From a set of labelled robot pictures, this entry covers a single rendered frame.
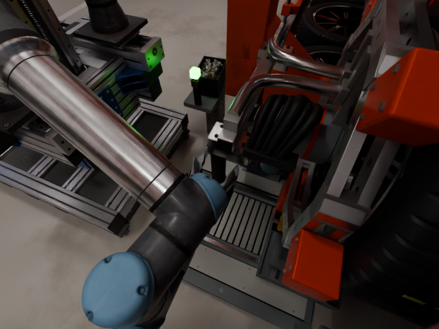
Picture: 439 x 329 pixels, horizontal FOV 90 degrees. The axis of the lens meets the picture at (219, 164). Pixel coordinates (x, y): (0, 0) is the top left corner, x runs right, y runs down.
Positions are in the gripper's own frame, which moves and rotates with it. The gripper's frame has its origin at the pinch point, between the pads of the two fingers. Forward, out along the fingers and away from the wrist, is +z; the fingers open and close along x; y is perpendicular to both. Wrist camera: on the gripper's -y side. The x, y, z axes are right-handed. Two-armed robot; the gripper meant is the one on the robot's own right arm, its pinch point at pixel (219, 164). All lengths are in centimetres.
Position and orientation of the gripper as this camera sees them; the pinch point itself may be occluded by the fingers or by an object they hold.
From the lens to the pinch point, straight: 53.2
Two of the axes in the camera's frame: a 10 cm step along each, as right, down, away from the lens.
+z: 3.9, -7.7, 5.1
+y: 0.0, -5.5, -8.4
